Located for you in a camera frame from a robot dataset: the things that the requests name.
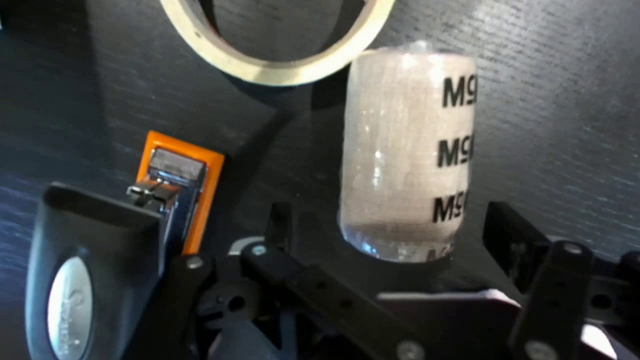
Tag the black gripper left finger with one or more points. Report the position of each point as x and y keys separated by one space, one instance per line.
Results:
x=313 y=287

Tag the beige tape roll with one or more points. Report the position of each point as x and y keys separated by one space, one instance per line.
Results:
x=280 y=73

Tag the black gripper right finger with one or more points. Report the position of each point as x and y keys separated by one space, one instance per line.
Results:
x=553 y=301

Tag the orange utility tool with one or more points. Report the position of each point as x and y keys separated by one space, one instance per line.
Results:
x=207 y=186

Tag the black stapler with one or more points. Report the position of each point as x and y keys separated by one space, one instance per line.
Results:
x=93 y=266

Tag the clear plastic jar white powder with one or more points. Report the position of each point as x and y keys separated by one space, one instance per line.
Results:
x=401 y=152

